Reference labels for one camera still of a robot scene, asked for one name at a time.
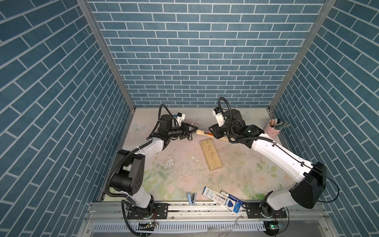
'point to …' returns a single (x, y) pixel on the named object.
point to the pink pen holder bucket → (271, 131)
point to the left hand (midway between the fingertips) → (200, 130)
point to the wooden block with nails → (211, 155)
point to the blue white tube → (231, 197)
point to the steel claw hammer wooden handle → (224, 138)
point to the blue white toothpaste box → (228, 203)
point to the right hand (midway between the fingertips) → (213, 127)
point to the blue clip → (191, 198)
